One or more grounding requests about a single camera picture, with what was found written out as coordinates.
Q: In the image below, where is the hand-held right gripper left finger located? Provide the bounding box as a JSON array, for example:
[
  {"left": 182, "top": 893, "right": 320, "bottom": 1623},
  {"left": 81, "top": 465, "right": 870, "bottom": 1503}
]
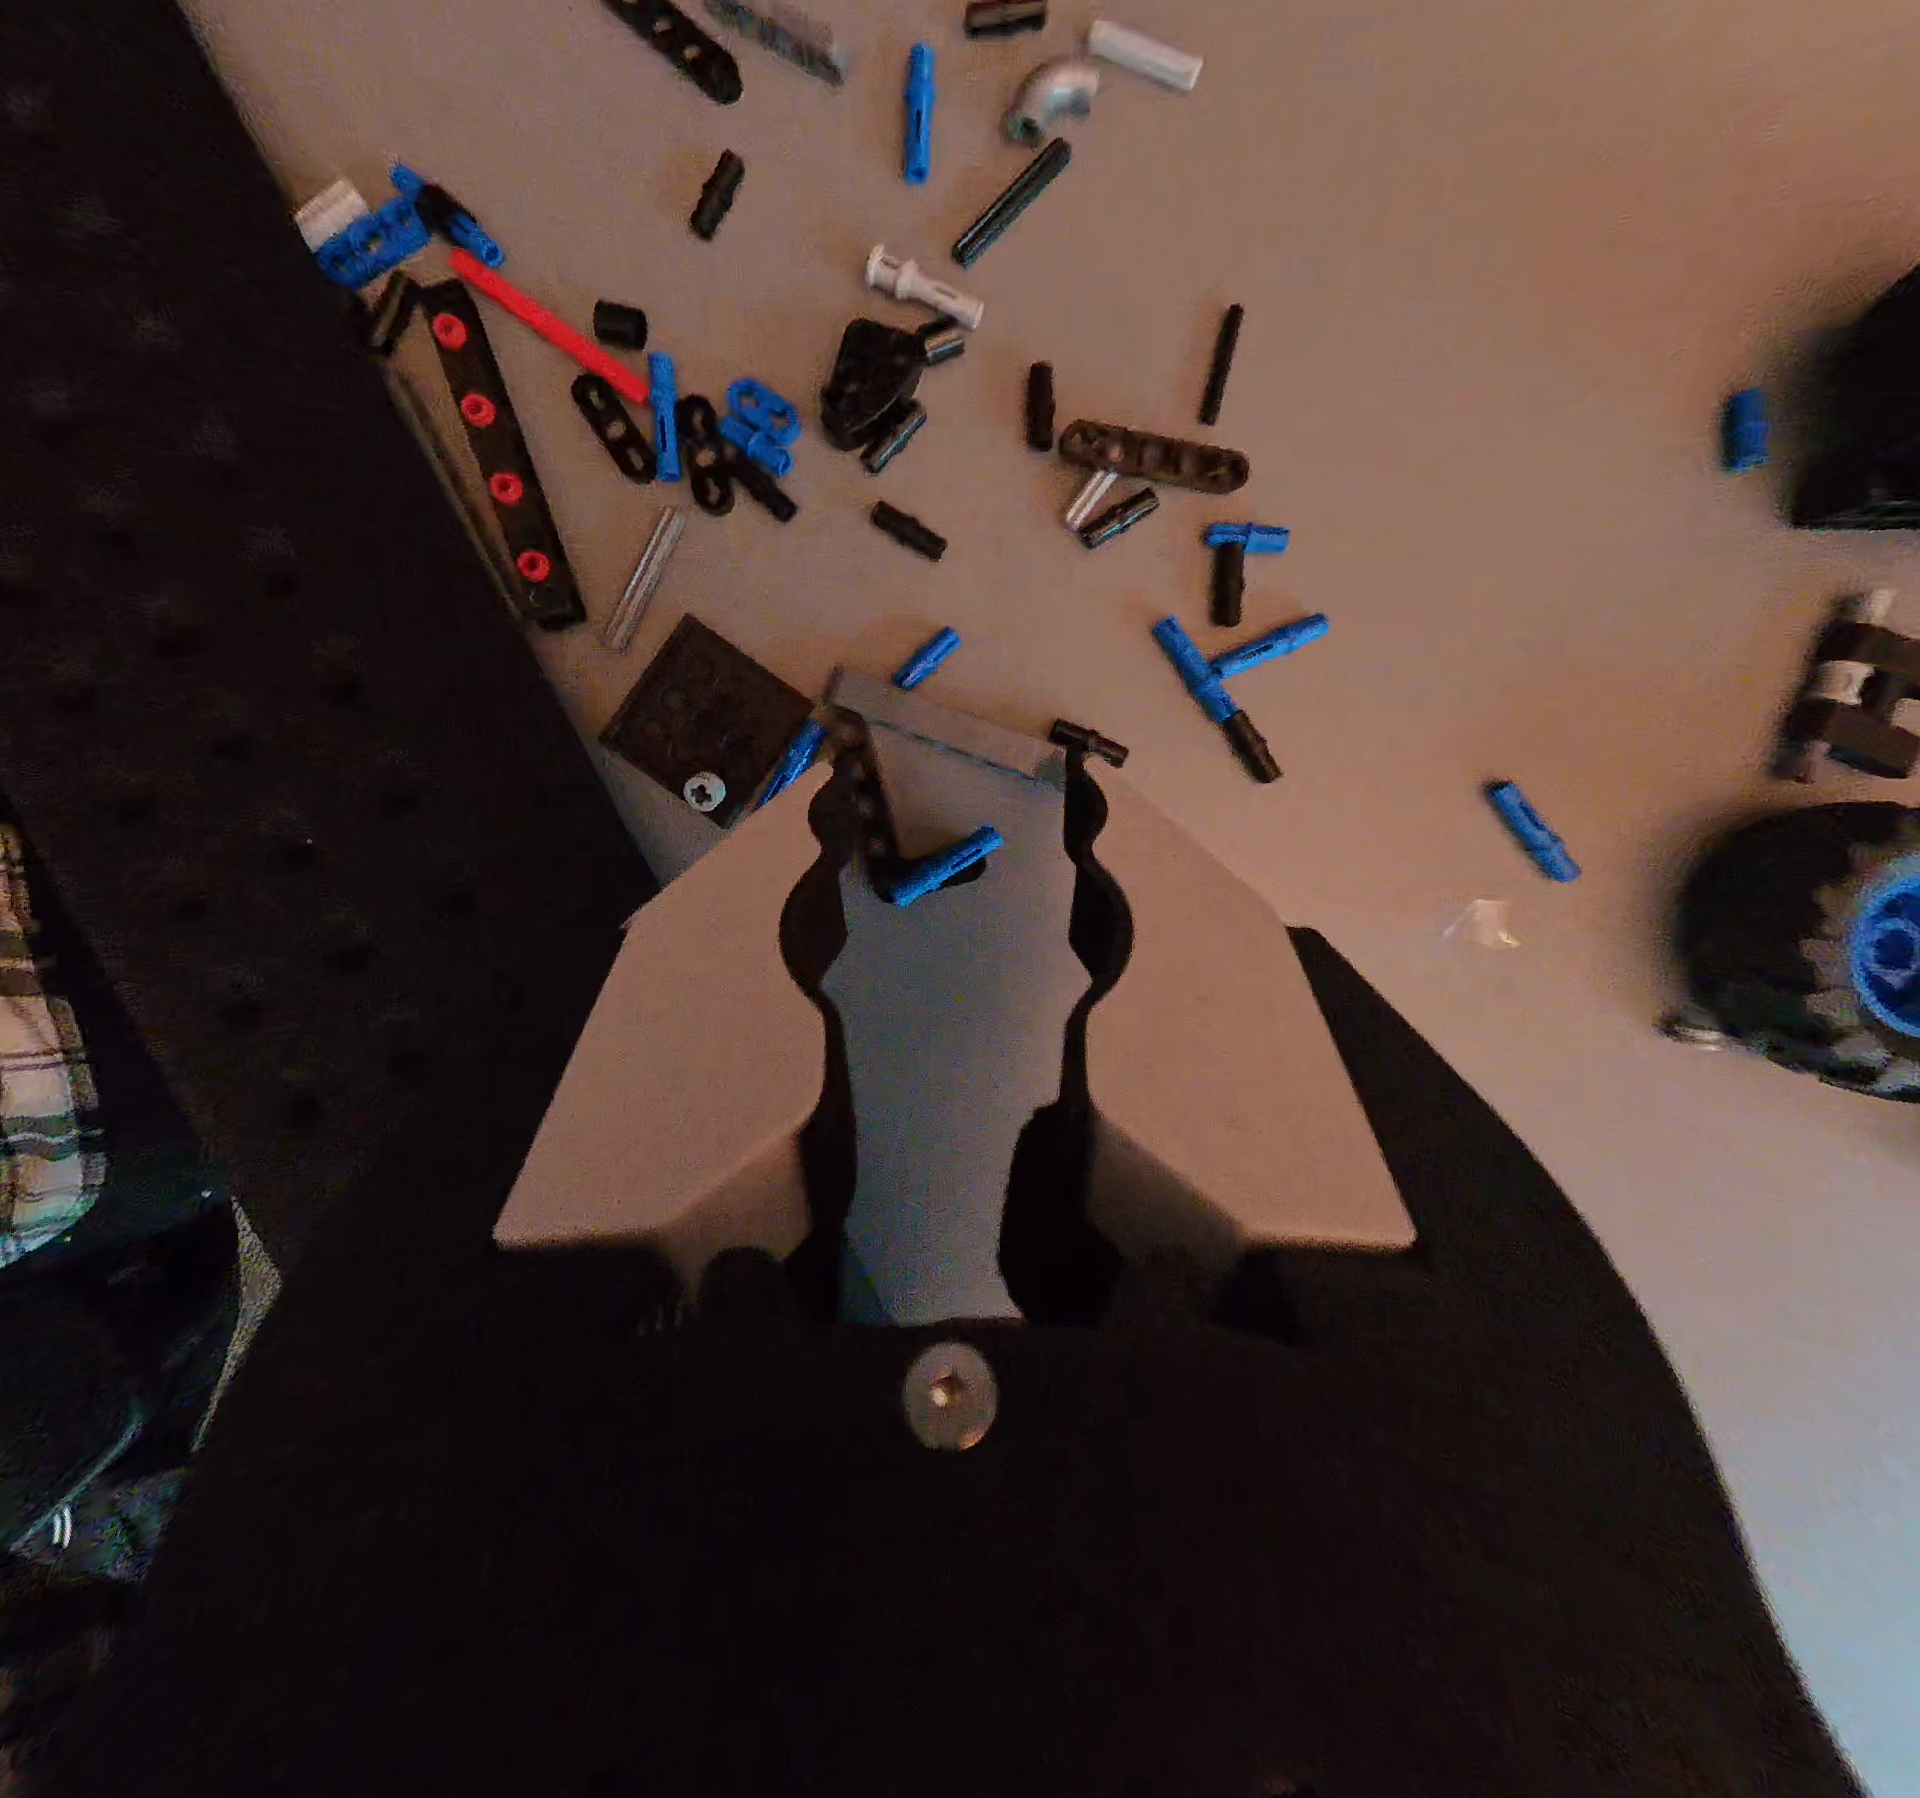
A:
[{"left": 497, "top": 759, "right": 873, "bottom": 1327}]

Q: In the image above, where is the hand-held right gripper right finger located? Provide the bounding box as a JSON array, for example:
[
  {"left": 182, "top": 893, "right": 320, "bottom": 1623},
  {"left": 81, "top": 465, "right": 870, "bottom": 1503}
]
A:
[{"left": 1005, "top": 748, "right": 1417, "bottom": 1335}]

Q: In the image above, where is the pile of toy building pieces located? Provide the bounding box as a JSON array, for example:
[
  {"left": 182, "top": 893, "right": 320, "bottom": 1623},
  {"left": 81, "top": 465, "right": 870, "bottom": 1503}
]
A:
[{"left": 286, "top": 0, "right": 1920, "bottom": 915}]

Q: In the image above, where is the grey desk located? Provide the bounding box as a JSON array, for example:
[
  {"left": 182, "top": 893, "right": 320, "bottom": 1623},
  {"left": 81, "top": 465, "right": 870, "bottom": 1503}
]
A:
[{"left": 120, "top": 0, "right": 1920, "bottom": 1798}]

